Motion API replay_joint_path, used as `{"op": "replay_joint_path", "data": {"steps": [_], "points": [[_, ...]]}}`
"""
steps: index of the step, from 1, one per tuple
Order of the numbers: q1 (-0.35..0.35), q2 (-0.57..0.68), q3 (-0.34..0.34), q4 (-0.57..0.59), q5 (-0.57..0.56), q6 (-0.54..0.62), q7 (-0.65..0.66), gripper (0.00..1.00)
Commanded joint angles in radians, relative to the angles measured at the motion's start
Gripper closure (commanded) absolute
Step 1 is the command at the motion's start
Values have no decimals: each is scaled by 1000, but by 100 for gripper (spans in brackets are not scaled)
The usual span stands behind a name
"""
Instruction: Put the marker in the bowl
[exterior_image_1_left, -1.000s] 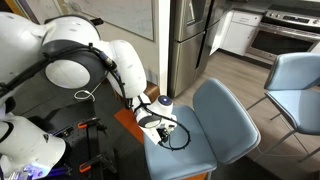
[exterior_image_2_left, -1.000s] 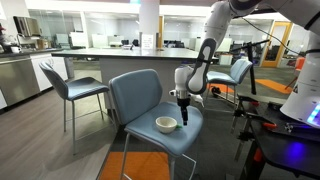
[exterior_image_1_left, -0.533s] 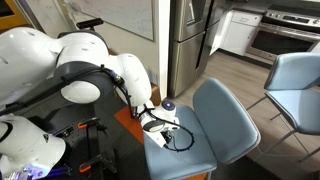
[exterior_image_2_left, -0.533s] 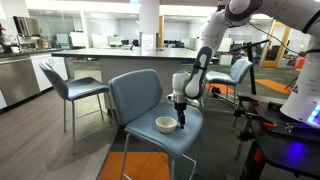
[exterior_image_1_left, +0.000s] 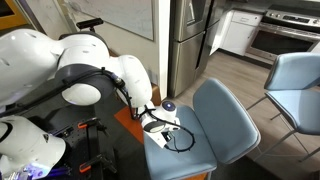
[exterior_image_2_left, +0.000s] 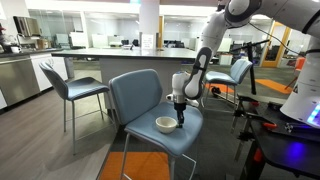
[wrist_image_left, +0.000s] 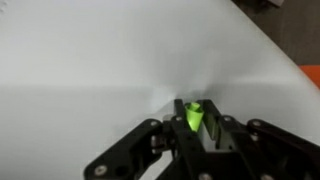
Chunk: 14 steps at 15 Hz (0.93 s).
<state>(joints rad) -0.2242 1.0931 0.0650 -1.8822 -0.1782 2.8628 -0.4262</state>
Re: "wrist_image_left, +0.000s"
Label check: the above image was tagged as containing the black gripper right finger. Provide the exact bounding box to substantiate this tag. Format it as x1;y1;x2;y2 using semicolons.
196;98;320;180

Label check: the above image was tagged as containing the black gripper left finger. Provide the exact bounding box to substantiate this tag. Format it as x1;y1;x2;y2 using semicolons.
83;98;208;180

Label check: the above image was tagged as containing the green marker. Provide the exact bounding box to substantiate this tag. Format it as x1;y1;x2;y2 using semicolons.
184;102;205;133

